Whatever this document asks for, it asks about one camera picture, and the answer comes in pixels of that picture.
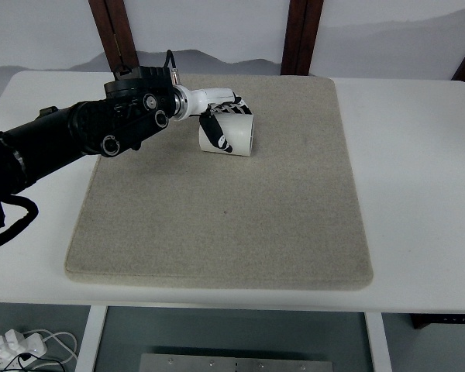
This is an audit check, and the black cable on floor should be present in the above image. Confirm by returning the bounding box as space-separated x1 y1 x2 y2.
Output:
0 350 65 372

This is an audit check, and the white ribbed cup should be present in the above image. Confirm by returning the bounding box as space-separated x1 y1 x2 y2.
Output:
198 113 254 157

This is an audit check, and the left brown wooden post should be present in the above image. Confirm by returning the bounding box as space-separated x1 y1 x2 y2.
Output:
88 0 140 71

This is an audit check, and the middle brown wooden post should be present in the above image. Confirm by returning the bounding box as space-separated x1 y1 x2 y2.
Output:
280 0 324 76

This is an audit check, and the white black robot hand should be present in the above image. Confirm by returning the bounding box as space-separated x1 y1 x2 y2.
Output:
185 88 252 153

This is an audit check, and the metal base plate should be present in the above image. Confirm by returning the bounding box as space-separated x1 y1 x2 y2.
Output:
139 353 334 372

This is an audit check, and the white table leg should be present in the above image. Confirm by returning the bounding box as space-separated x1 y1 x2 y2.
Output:
364 312 393 372
74 305 108 372

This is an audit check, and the black sleeved cable loop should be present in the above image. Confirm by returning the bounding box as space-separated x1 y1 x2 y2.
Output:
0 193 40 252

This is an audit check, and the white table leg right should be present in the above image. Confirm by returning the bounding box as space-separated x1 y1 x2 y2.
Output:
364 312 393 372

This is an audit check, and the beige fabric mat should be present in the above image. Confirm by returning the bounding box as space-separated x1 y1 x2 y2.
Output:
65 74 373 290

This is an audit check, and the white power cable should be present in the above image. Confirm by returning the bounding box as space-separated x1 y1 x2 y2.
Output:
21 329 79 365

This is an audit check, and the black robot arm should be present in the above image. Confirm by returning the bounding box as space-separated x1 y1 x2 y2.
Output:
0 51 251 202

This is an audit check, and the white power strip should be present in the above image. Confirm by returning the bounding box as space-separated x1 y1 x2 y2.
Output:
0 329 47 370

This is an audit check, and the white table leg left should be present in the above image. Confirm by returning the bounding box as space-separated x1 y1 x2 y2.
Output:
74 305 108 372

